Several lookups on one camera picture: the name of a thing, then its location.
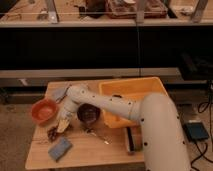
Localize wooden table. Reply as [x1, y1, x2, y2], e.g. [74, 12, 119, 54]
[24, 79, 148, 171]

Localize dark brown bowl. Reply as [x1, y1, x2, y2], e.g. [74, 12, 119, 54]
[77, 104, 100, 125]

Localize red bowl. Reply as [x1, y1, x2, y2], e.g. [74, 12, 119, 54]
[31, 99, 58, 125]

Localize black foot pedal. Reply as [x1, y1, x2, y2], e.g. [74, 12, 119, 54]
[183, 122, 209, 141]

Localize metal spoon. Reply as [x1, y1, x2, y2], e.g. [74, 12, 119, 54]
[83, 127, 110, 145]

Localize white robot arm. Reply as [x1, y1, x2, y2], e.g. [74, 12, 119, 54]
[58, 84, 191, 171]

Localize metal shelf rack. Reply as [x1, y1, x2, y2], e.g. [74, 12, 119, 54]
[0, 0, 213, 28]

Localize blue sponge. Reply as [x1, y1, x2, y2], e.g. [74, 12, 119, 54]
[48, 137, 72, 161]

